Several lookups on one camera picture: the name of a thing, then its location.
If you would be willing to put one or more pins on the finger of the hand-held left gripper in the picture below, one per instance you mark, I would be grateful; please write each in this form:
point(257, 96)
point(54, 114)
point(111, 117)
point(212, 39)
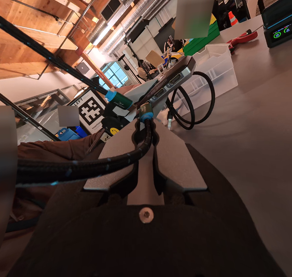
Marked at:
point(142, 90)
point(132, 116)

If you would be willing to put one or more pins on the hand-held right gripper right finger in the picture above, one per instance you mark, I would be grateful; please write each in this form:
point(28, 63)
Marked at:
point(178, 158)

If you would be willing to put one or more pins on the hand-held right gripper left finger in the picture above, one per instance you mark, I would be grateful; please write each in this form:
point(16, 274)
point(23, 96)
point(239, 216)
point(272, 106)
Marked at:
point(118, 142)

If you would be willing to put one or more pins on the black hdmi switch box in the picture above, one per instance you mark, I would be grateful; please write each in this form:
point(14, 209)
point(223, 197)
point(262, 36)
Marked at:
point(173, 74)

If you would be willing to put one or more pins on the person's left forearm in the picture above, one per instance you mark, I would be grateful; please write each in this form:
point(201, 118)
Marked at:
point(61, 147)

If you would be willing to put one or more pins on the paned window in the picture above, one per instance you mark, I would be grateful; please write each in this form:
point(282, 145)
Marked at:
point(115, 74)

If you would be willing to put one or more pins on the tan chair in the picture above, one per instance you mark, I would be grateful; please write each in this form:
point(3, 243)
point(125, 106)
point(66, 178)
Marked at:
point(154, 57)

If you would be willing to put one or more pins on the black light stand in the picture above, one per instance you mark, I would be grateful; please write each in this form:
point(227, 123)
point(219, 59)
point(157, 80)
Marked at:
point(134, 53)

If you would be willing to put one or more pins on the blue plastic bin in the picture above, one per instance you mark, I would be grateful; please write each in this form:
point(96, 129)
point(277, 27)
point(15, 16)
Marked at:
point(70, 133)

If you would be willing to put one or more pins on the black ceiling box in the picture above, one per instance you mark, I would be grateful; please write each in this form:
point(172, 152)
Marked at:
point(83, 67)

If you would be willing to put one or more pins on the clear plastic bin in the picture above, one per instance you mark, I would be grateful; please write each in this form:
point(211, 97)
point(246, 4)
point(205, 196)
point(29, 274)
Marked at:
point(214, 67)

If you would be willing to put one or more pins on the green plastic bin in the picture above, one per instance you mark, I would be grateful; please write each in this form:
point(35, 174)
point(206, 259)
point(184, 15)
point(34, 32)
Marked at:
point(200, 39)

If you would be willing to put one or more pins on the ceiling air vent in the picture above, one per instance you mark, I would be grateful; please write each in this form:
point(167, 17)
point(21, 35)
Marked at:
point(111, 6)

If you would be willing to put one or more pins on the person's brown clothing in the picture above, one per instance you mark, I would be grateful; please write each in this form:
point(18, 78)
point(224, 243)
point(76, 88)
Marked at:
point(25, 208)

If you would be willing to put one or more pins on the orange traffic cone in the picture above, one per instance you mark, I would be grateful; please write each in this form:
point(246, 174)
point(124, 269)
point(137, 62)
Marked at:
point(233, 19)

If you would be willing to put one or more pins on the black power station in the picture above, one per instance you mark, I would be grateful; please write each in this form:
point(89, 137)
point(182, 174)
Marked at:
point(277, 19)

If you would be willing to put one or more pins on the silver air duct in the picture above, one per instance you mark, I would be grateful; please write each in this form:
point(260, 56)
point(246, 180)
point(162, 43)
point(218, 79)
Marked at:
point(134, 10)

